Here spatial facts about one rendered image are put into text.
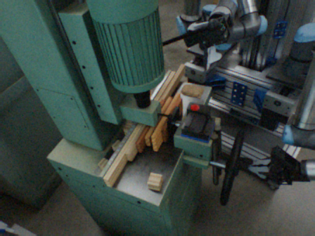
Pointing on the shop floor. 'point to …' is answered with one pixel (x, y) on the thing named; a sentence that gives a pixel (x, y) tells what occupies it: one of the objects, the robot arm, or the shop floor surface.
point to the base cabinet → (122, 211)
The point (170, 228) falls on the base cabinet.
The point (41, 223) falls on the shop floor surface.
